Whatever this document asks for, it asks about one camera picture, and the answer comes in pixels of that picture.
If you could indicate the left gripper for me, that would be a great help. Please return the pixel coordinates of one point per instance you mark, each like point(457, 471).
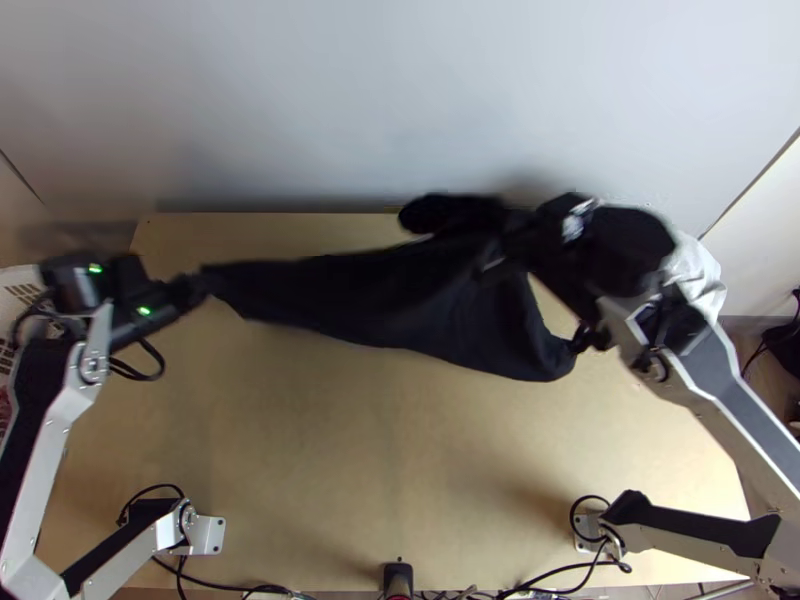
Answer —
point(169, 300)

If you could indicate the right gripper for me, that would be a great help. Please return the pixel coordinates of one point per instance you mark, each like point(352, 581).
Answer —
point(594, 340)

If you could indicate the black t-shirt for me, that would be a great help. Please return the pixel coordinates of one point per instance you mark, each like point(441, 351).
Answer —
point(406, 300)

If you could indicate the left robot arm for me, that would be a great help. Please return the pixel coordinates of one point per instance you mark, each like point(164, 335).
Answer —
point(62, 400)

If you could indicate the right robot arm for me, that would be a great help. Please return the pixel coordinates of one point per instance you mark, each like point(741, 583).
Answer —
point(719, 381)

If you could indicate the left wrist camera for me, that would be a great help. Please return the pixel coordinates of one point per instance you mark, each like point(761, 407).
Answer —
point(132, 275)

